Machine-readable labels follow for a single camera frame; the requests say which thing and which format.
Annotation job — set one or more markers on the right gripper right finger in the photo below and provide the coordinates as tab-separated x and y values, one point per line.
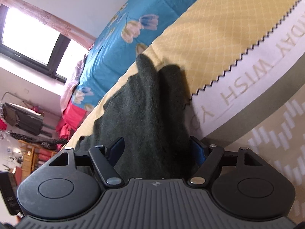
208	159

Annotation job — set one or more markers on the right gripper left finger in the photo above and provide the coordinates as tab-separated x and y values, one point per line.
103	159

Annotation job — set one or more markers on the dark green knit sweater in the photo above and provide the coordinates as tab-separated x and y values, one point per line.
148	113

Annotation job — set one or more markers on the red clothes pile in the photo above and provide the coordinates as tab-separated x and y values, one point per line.
43	156

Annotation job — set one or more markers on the hanging dark clothes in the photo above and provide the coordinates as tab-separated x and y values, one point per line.
32	123

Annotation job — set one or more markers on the pink grey folded cloth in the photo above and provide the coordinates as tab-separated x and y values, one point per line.
72	81

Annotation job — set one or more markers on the wooden shelf rack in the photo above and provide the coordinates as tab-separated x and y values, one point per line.
30	152

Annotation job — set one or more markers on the pink curtain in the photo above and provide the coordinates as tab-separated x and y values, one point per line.
65	28

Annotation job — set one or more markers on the yellow patterned bed cover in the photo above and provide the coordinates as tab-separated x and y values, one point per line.
242	65

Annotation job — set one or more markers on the dark framed window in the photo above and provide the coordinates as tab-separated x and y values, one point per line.
38	46

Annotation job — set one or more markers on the blue floral bedsheet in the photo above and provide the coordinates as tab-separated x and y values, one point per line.
134	27

